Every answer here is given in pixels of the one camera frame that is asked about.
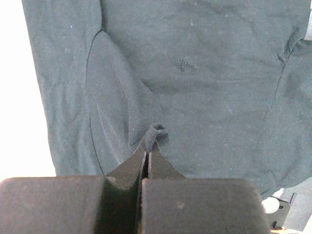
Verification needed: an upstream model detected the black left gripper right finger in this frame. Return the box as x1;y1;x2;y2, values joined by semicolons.
148;140;186;180

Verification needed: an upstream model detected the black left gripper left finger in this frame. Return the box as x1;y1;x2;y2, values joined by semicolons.
94;141;146;234

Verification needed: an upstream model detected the black t-shirt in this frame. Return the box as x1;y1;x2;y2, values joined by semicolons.
22;0;312;197

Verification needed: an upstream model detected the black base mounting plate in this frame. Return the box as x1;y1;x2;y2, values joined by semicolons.
261;190;296;233

